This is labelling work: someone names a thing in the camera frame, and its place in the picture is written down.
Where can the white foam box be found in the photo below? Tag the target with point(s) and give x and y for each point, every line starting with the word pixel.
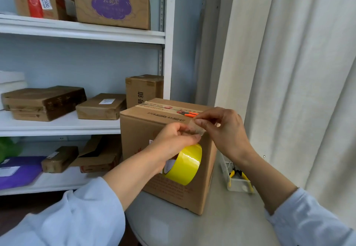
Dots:
pixel 11 80

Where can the person's left hand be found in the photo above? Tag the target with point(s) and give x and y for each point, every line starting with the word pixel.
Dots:
pixel 169 143

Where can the dark brown flat box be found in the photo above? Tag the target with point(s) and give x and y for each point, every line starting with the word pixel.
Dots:
pixel 39 102

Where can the orange thread snips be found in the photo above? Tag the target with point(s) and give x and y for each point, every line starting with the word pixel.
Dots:
pixel 190 113

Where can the green object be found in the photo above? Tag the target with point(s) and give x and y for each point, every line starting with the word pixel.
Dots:
pixel 8 148

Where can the clear plastic container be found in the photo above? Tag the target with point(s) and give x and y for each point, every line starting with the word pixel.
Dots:
pixel 236 186

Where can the upright small cardboard box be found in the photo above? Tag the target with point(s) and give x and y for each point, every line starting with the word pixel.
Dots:
pixel 144 87

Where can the person's left forearm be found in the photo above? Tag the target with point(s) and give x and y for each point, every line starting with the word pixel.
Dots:
pixel 64 215

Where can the person's right hand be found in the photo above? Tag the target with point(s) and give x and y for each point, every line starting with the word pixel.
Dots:
pixel 230 137

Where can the person's right forearm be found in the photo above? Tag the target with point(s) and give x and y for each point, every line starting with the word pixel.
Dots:
pixel 292 212

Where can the open cardboard box red print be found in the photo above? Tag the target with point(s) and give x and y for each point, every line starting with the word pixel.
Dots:
pixel 100 156

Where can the white metal shelf unit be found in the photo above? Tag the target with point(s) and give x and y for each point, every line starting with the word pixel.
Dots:
pixel 83 30

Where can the small taped brown parcel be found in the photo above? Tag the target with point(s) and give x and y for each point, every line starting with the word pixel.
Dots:
pixel 58 159

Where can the box with purple logo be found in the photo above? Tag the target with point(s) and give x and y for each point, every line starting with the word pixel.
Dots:
pixel 139 17

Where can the yellow tape roll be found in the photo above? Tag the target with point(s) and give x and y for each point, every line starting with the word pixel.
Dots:
pixel 186 165

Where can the white curtain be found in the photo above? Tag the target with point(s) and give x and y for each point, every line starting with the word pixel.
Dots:
pixel 306 73

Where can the brown cardboard box red print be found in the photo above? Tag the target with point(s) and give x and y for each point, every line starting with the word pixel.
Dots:
pixel 139 131

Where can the flat brown box white label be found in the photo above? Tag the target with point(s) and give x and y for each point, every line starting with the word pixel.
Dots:
pixel 94 112

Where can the white wall socket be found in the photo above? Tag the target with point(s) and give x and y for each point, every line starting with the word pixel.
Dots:
pixel 63 138

